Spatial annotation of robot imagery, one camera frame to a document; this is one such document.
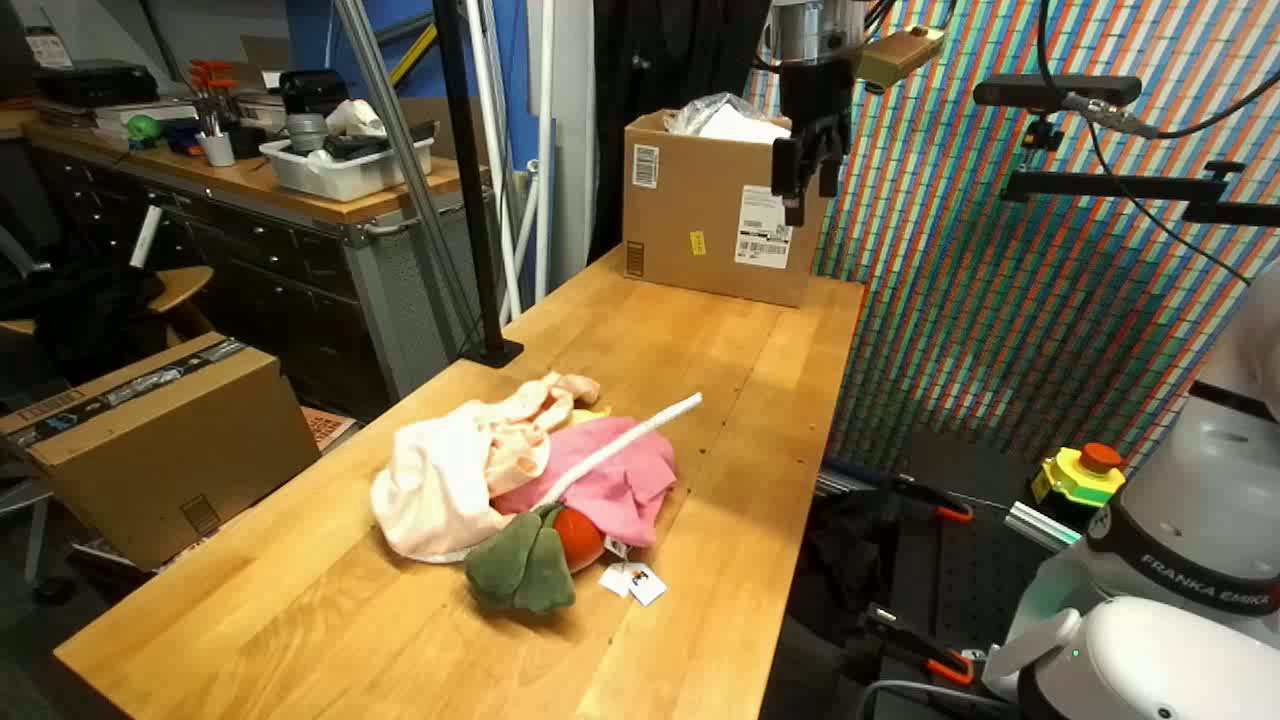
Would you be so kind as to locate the yellow emergency stop button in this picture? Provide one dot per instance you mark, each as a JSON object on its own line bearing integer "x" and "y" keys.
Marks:
{"x": 1076, "y": 478}

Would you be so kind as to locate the white paper tag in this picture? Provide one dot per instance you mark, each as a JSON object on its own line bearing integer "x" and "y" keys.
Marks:
{"x": 633, "y": 582}

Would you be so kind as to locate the silver tripod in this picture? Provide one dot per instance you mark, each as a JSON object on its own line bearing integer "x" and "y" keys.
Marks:
{"x": 397, "y": 144}

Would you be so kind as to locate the black backpack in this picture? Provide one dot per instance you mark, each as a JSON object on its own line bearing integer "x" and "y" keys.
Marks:
{"x": 95, "y": 320}

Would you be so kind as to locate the black metal pole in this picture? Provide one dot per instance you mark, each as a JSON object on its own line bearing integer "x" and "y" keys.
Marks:
{"x": 471, "y": 173}

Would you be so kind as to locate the black cup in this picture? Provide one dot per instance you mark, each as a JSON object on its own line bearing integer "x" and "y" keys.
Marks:
{"x": 315, "y": 89}

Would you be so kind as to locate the peach cloth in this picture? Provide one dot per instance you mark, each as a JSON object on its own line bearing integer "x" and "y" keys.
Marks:
{"x": 441, "y": 483}

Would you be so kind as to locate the green small object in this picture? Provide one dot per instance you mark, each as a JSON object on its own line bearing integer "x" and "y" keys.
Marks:
{"x": 141, "y": 128}

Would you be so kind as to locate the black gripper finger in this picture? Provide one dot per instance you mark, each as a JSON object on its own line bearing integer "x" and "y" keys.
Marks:
{"x": 786, "y": 183}
{"x": 834, "y": 162}

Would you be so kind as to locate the black box device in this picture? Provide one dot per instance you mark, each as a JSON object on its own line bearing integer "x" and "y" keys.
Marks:
{"x": 95, "y": 87}

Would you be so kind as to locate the wooden top workbench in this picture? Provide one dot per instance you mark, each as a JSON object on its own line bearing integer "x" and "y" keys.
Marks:
{"x": 305, "y": 295}

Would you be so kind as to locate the large cardboard box black tape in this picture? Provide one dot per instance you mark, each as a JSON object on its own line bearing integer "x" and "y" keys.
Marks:
{"x": 162, "y": 454}

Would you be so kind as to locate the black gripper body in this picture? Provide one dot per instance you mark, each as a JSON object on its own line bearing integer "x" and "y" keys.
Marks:
{"x": 816, "y": 103}

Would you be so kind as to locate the clear plastic bag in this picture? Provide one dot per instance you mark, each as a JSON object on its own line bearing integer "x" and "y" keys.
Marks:
{"x": 727, "y": 122}

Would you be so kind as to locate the black stereo camera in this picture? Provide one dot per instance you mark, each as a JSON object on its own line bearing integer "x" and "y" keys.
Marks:
{"x": 1055, "y": 89}

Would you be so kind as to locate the cardboard box with labels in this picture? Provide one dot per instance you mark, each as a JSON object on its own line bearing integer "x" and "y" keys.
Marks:
{"x": 695, "y": 215}

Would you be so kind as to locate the orange tool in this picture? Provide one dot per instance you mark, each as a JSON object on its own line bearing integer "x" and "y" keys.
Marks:
{"x": 218, "y": 74}

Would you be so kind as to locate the orange plush with green leaves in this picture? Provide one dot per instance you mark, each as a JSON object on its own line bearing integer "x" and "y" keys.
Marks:
{"x": 520, "y": 567}

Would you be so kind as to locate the white plastic bin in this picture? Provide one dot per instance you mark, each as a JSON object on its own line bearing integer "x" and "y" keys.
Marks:
{"x": 341, "y": 173}

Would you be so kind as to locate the pink cloth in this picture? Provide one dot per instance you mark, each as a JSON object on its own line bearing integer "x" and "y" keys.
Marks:
{"x": 623, "y": 483}

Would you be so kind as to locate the wooden stool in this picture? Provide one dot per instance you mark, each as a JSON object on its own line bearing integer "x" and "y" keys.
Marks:
{"x": 183, "y": 285}

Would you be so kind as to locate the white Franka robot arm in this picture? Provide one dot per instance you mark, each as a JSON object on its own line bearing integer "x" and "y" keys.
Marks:
{"x": 1175, "y": 655}

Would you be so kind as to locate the blue board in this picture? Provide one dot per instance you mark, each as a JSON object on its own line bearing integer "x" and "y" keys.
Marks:
{"x": 315, "y": 32}

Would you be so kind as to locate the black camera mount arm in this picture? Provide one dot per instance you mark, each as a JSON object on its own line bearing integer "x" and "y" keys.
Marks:
{"x": 1121, "y": 185}

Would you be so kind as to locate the white cup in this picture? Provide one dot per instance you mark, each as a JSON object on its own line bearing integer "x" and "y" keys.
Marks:
{"x": 218, "y": 149}

